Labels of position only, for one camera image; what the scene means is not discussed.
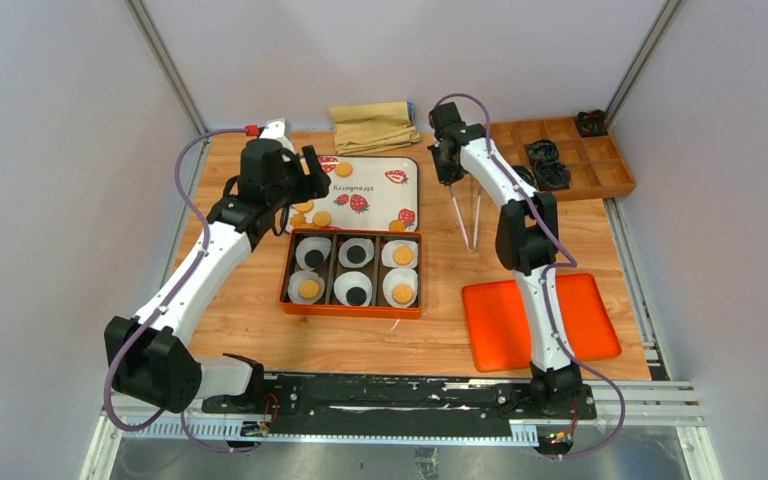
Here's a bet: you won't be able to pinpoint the black sandwich cookie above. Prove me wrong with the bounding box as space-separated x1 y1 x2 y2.
346 245 367 265
345 286 368 306
304 249 325 269

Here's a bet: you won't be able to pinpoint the metal tweezers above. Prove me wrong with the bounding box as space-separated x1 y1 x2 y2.
447 176 483 253

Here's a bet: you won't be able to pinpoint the orange compartment cookie box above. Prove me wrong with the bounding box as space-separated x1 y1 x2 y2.
279 229 422 320

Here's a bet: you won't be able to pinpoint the orange box lid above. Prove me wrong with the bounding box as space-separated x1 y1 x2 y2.
460 272 624 374

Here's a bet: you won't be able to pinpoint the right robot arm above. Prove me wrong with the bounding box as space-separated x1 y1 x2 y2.
428 95 584 418

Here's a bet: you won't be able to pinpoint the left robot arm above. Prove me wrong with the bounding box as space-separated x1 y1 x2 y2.
104 138 330 413

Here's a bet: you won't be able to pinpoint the flower shaped butter cookie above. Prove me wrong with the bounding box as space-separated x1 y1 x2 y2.
290 213 307 228

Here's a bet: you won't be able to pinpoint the strawberry print white tray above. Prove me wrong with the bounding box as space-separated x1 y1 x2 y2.
287 155 420 232

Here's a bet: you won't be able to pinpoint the white paper cupcake liner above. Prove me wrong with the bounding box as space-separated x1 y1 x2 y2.
338 237 375 269
287 270 325 305
295 236 332 271
381 240 419 269
382 268 419 308
334 271 373 307

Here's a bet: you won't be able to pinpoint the folded beige cloth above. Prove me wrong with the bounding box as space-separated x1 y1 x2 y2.
328 101 421 155

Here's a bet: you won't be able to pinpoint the wooden compartment organizer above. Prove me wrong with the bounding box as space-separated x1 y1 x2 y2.
491 117 637 201

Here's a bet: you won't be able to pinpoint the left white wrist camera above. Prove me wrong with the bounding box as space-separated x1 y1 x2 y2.
259 118 296 152

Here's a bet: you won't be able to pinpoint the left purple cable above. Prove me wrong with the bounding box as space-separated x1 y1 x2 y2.
103 125 259 455

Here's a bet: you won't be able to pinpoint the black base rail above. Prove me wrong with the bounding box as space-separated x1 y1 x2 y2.
200 372 597 440

